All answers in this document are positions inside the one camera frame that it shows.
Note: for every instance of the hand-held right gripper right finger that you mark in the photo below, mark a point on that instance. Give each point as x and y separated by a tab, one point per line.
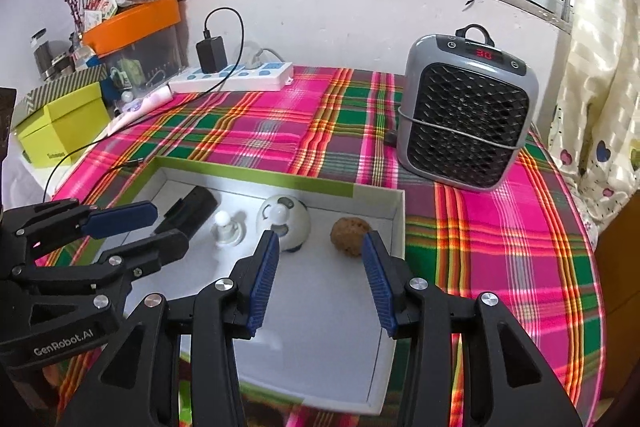
380	287

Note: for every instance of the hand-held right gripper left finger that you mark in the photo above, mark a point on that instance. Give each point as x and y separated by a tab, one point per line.
262	277

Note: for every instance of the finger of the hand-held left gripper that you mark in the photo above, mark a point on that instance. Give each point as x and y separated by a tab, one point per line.
120	217
150	249

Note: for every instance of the white knob holder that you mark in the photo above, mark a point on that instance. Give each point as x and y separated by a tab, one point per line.
227	232

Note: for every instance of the brown walnut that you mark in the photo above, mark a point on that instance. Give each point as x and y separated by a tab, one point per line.
350	237

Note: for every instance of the black rectangular device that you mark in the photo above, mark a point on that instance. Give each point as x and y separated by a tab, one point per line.
195	207

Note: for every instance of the white panda round toy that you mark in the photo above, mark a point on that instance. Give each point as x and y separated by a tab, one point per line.
290	217

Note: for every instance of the green white cardboard box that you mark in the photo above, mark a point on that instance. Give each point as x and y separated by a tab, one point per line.
320	332

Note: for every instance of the yellow-green shoe box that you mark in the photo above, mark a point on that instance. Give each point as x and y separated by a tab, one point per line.
65	132

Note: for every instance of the pink white tube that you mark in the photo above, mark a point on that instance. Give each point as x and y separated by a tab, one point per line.
150	101

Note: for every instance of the small white ball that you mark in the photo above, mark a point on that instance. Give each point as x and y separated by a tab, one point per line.
127	97

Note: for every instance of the striped box lid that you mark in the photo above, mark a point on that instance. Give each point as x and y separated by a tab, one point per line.
55	92

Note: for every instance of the green packet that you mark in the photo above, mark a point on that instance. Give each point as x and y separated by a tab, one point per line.
127	73

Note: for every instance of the pink green plaid tablecloth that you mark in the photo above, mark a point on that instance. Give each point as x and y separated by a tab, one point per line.
300	132

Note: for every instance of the dark glass jar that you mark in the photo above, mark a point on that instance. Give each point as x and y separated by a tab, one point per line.
42	54

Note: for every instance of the white power strip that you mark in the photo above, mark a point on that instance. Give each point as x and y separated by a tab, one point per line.
235	77

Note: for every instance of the black charger adapter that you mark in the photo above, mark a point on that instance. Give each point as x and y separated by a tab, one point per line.
210	54

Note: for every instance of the grey space heater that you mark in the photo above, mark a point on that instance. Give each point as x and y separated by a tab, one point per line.
465	117

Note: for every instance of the orange lidded plastic bin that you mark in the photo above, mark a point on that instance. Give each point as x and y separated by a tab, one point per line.
135	27

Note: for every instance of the colourful paper packets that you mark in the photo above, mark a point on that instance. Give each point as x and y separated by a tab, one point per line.
102	7

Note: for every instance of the white plug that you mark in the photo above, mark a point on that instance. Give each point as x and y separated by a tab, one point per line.
260	57

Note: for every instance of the brown wooden cabinet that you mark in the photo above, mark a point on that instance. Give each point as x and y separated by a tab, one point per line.
620	297

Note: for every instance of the cream heart print curtain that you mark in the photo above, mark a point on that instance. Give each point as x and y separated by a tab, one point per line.
600	82

